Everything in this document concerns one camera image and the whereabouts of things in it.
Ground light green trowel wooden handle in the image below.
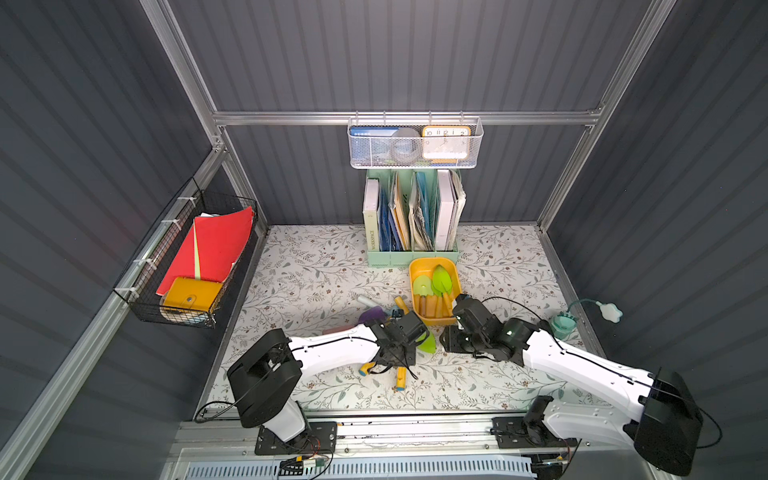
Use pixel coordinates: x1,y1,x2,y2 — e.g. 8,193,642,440
412,275,433,317

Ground bright green shovel yellow handle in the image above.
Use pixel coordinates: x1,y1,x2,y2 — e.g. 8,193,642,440
432,265,453,317

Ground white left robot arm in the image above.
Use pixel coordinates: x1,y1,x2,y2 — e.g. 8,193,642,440
227,312,430,442

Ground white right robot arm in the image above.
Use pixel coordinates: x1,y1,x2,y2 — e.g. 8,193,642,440
440,294,704,476

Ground yellow plastic storage box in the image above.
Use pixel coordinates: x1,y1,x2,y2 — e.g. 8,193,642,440
409,257,462,326

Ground blue box in basket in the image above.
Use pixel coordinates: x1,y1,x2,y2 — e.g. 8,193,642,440
348,126,398,169

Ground mint green small cup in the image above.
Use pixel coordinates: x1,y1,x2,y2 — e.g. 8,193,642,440
549,311,578,340

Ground mint green file organizer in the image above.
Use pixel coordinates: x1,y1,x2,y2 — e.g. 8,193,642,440
363,167,462,268

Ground white book in organizer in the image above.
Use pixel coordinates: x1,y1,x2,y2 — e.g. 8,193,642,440
362,178,380,251

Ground white binder in organizer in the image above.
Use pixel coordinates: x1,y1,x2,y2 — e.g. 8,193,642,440
435,170,456,251

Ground yellow alarm clock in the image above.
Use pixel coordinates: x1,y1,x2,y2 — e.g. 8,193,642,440
421,125,472,161

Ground grey tape roll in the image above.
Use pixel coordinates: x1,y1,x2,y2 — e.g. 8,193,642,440
390,127,422,165

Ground red paper folder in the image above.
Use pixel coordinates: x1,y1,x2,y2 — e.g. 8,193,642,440
156,207,254,296

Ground yellow wallet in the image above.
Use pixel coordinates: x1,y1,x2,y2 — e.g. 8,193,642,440
162,277,223,311

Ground purple shovel pink handle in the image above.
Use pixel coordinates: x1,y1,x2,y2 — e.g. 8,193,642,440
322,306,388,334

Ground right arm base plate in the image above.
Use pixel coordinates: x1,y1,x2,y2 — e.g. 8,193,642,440
489,416,579,449

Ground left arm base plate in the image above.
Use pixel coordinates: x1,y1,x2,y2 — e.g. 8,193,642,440
254,421,338,456

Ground white wire hanging basket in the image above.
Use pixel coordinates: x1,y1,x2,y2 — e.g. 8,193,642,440
347,116,485,170

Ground black wire wall basket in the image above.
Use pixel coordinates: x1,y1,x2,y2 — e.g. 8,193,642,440
114,181,259,328

